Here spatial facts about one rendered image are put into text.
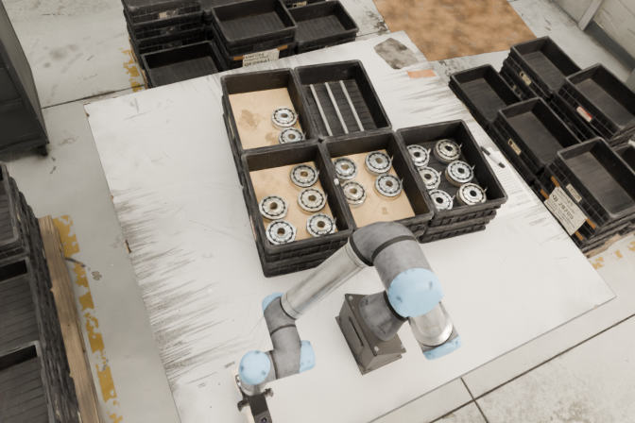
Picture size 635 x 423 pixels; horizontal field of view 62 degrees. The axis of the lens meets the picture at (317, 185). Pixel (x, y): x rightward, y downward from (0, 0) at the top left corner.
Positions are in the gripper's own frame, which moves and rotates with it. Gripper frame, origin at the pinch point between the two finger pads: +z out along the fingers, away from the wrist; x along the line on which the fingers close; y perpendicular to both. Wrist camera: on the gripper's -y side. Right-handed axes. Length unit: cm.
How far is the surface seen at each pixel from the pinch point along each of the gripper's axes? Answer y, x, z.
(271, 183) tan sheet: 68, -33, -7
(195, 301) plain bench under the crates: 40.7, 5.6, 6.1
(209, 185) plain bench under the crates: 84, -14, 6
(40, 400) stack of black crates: 36, 62, 27
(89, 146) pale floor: 180, 27, 76
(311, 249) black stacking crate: 37, -34, -9
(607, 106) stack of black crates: 72, -234, 27
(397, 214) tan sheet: 39, -71, -7
